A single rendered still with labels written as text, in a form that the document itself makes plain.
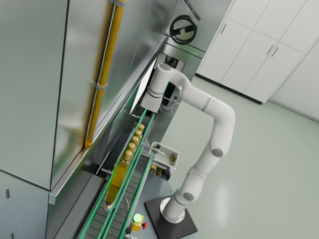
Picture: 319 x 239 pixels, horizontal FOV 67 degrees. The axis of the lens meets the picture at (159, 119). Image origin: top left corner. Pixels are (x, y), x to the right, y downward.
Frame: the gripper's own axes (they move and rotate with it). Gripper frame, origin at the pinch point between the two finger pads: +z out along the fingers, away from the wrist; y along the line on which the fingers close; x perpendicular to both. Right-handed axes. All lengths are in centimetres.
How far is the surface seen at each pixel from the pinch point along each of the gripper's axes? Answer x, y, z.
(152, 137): 91, 13, 99
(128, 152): -23.5, -0.2, 9.9
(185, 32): 86, 1, -23
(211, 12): 91, 13, -43
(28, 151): -71, -22, -28
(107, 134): -24.1, -12.9, 2.9
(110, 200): -35, 1, 38
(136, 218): -38, 18, 41
